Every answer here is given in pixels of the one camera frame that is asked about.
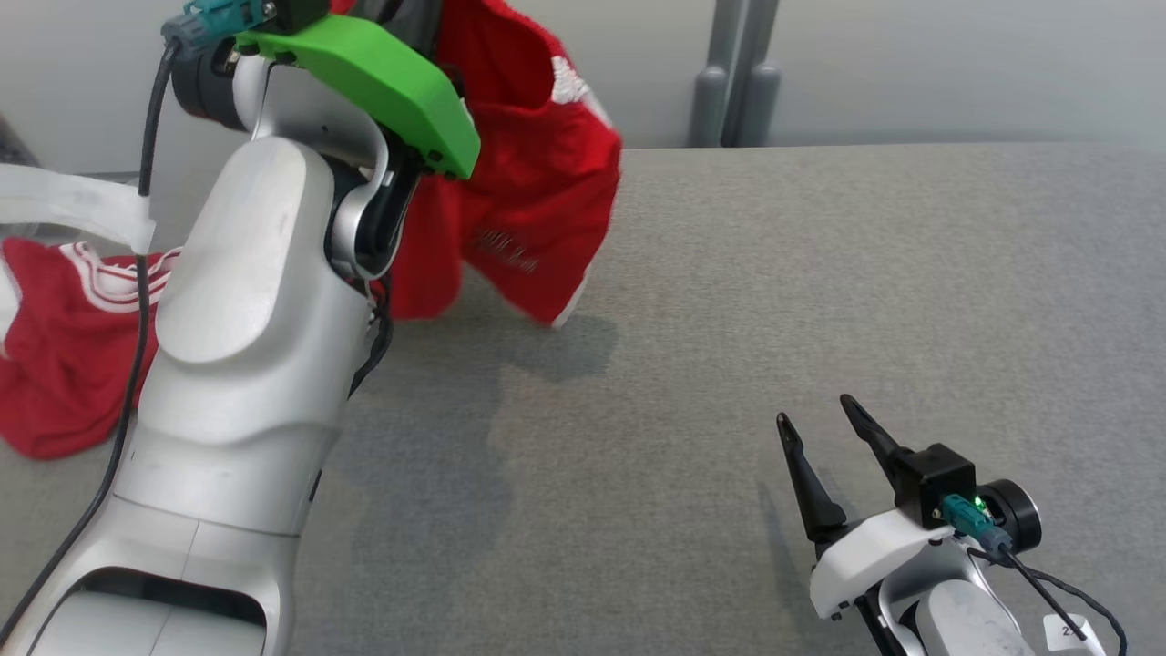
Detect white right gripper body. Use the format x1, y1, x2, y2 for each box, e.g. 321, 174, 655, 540
809, 508, 976, 620

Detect grey partition post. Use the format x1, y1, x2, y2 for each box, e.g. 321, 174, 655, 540
690, 0, 750, 149
729, 0, 782, 149

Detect red shorts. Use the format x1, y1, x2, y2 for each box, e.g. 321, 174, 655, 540
328, 0, 625, 329

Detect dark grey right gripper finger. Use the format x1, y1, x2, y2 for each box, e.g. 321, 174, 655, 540
776, 412, 848, 548
840, 394, 912, 488

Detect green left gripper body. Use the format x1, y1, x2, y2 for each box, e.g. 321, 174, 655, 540
235, 14, 481, 180

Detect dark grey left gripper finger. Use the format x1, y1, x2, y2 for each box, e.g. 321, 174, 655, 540
353, 0, 438, 51

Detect red white jersey shirt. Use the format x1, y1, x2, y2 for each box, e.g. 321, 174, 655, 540
0, 235, 183, 461

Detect white right cable label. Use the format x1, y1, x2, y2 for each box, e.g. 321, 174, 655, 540
1043, 615, 1092, 652

